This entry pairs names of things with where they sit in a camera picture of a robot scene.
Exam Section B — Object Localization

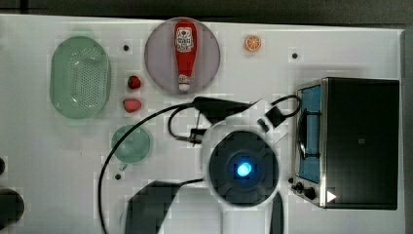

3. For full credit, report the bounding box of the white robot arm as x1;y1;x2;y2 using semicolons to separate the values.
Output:
125;118;285;234

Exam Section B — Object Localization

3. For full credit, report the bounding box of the green mug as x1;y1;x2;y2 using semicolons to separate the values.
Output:
114;127;152;171

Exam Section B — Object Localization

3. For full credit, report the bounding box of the light red toy strawberry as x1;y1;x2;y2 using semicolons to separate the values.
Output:
123;98;142;113

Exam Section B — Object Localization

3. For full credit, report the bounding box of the grey round plate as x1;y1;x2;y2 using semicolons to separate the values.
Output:
144;18;220;95

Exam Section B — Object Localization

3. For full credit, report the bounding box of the orange slice toy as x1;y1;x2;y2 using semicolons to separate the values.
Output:
244;35;262;52

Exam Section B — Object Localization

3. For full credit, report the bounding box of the red ketchup bottle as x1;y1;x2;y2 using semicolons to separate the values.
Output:
174;19;198;92

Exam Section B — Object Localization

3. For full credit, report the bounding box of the green perforated colander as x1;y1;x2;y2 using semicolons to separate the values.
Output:
50;36;111;119

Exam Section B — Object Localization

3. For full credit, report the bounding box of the silver black toaster oven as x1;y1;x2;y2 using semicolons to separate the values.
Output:
290;77;399;210

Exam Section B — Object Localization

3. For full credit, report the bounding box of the black cylinder object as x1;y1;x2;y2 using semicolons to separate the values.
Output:
0;158;6;175
0;188;25;230

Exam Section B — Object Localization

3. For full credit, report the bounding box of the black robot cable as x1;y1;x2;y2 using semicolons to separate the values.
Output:
97;95;301;234

